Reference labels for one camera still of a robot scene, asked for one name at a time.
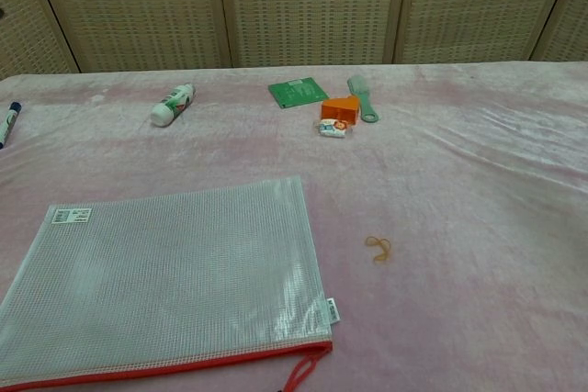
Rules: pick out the clear zipper pouch red edge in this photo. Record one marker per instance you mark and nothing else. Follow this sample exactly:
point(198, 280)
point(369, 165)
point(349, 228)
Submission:
point(161, 272)

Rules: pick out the small clear eraser packet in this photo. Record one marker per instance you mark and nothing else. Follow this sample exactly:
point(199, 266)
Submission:
point(333, 128)

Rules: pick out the green square packet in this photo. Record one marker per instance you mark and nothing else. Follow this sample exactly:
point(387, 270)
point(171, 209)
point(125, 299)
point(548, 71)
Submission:
point(296, 91)

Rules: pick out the tan rubber band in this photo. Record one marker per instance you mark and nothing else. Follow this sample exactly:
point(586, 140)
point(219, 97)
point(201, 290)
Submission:
point(373, 239)

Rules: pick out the white glue bottle green label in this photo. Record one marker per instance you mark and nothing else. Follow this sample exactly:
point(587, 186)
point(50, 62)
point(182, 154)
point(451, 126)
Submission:
point(172, 105)

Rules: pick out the bamboo folding screen panel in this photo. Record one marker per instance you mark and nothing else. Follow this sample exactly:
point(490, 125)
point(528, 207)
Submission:
point(138, 11)
point(23, 34)
point(569, 20)
point(312, 6)
point(478, 6)

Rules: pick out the pink table cloth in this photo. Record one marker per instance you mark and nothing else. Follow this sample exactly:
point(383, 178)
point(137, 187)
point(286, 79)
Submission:
point(459, 227)

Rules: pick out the blue white marker pen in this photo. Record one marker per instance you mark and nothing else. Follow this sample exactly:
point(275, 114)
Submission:
point(10, 121)

